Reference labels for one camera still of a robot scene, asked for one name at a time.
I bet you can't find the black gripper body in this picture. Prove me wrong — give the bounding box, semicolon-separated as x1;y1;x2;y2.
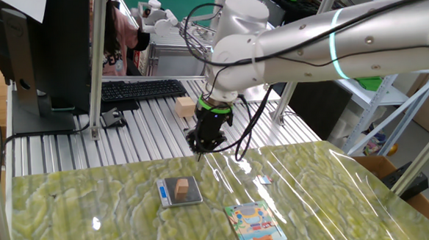
194;106;235;137

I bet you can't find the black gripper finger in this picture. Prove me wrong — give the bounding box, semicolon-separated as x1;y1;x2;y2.
185;131;207;162
202;133;228;153

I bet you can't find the small wooden cube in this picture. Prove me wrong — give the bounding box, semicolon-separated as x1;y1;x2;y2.
173;177;191;202

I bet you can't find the silver digital pocket scale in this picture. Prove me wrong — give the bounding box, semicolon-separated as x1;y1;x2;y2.
156;175;204;209

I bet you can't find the large wooden block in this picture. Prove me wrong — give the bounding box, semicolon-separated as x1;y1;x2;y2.
173;95;198;119

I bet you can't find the black keyboard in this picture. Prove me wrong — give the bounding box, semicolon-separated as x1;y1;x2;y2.
100;76;188;103

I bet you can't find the black phone stand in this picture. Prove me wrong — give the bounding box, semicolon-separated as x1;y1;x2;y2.
99;106;128;130

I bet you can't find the cartoon bus puzzle board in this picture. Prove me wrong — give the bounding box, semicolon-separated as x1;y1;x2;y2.
223;199;289;240

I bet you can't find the white handheld controller device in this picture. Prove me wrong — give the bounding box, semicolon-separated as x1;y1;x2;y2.
130;0;181;39

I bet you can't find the black computer case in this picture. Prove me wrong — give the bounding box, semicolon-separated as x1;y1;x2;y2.
284;79;356;143

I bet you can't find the green marble pattern mat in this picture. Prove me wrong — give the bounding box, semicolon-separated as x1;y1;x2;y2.
4;134;429;240

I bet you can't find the person in pink shirt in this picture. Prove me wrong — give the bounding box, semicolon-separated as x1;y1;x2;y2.
97;0;154;78

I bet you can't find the grey metal case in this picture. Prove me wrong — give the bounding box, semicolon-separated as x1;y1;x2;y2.
259;0;287;26

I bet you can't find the black plastic crate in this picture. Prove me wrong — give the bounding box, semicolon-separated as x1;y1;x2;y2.
265;0;322;23

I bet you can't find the brown cardboard box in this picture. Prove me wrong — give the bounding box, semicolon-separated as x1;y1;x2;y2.
352;151;429;228

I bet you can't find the black computer monitor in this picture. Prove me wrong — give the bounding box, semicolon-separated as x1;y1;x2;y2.
0;0;98;139

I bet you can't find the black power adapter box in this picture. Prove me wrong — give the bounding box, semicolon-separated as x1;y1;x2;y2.
380;159;429;203

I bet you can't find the white paper sheet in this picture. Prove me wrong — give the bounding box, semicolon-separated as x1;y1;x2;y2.
0;0;49;26

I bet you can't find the black monitor cable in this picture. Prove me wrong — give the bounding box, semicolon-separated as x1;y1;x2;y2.
0;120;94;180

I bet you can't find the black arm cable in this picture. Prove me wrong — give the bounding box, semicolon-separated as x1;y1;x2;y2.
179;0;429;166

